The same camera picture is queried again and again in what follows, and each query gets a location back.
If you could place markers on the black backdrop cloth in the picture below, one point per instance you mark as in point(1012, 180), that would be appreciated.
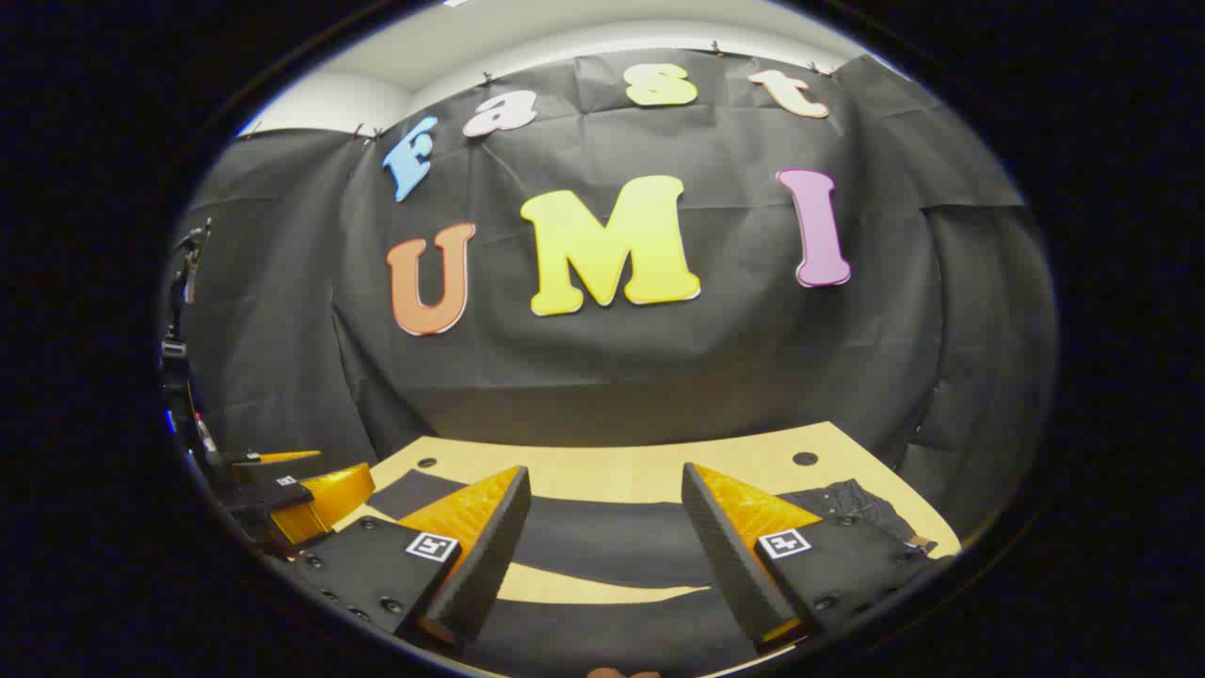
point(602, 377)

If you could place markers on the black jeans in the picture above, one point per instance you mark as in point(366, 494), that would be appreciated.
point(602, 541)

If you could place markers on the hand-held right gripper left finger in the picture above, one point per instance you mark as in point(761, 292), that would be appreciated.
point(490, 556)

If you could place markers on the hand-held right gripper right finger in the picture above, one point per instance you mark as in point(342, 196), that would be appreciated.
point(730, 565)

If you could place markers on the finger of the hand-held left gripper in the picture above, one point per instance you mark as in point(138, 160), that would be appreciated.
point(268, 468)
point(273, 494)

